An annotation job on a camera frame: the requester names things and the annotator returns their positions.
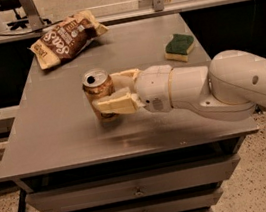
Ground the green yellow sponge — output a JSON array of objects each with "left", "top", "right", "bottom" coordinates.
[{"left": 165, "top": 34, "right": 195, "bottom": 63}]

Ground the grey drawer cabinet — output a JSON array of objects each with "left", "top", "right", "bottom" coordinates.
[{"left": 0, "top": 14, "right": 257, "bottom": 212}]

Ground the black office chair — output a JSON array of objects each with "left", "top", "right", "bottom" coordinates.
[{"left": 0, "top": 0, "right": 51, "bottom": 31}]

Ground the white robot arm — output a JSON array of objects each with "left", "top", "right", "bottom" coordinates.
[{"left": 92, "top": 50, "right": 266, "bottom": 121}]

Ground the orange soda can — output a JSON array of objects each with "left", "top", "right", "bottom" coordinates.
[{"left": 82, "top": 68, "right": 117, "bottom": 122}]

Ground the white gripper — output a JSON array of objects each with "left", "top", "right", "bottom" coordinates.
[{"left": 92, "top": 65, "right": 173, "bottom": 115}]

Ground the brown chip bag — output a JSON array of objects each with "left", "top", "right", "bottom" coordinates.
[{"left": 30, "top": 10, "right": 108, "bottom": 70}]

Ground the middle grey drawer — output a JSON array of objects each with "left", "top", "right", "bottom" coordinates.
[{"left": 89, "top": 188, "right": 223, "bottom": 212}]

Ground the top grey drawer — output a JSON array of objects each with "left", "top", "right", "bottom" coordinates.
[{"left": 26, "top": 154, "right": 240, "bottom": 212}]

